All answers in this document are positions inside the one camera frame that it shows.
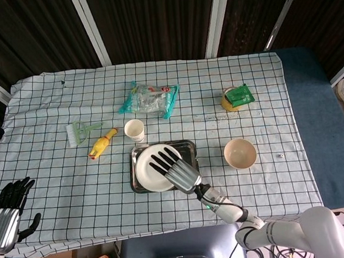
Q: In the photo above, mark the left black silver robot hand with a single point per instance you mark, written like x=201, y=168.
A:
x=1, y=227

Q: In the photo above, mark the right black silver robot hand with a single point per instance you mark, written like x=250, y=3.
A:
x=182, y=173

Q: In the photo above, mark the white paper plate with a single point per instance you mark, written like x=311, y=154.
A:
x=147, y=174

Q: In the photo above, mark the beige bowl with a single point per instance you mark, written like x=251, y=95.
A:
x=240, y=156

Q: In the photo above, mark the white paper cup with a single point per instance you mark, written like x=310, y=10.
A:
x=134, y=129

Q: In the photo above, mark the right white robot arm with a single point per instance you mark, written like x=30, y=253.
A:
x=321, y=227

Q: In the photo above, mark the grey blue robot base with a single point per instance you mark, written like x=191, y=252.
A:
x=183, y=246

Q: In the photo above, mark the rectangular metal tray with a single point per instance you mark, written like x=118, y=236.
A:
x=189, y=151

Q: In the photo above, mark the teal clear plastic snack bag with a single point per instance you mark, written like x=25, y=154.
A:
x=148, y=100

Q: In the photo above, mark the light blue checkered tablecloth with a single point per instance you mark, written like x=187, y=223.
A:
x=74, y=190

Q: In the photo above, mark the yellow tape roll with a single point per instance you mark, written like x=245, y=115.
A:
x=227, y=105

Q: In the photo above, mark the yellow rubber chicken toy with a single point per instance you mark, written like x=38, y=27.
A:
x=100, y=145

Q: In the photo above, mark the green foil packet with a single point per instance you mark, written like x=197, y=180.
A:
x=242, y=96

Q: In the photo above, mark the small white cap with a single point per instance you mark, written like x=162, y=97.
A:
x=281, y=155

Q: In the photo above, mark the green cleaning brush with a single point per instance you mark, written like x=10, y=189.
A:
x=78, y=132

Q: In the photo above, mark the small dark clip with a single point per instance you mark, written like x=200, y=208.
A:
x=63, y=82

